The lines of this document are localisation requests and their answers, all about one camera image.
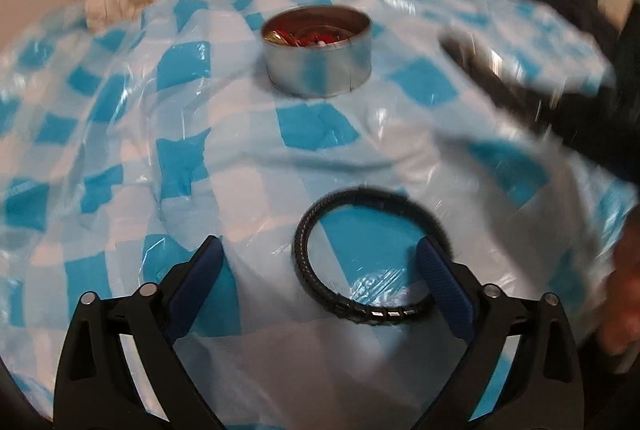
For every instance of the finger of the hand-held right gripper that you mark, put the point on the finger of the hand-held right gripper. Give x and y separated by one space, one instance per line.
480 59

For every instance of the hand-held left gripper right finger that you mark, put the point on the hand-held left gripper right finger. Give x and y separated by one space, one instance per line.
445 282

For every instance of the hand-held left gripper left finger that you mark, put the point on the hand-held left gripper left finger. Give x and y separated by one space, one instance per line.
200 282

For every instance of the round metal tin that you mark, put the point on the round metal tin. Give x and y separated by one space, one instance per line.
320 69

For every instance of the mixed jewelry pile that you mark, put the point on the mixed jewelry pile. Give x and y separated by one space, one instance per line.
310 37

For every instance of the person's right hand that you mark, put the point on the person's right hand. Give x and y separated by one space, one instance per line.
625 300

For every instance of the blue checkered plastic sheet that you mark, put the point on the blue checkered plastic sheet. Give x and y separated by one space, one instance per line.
350 134

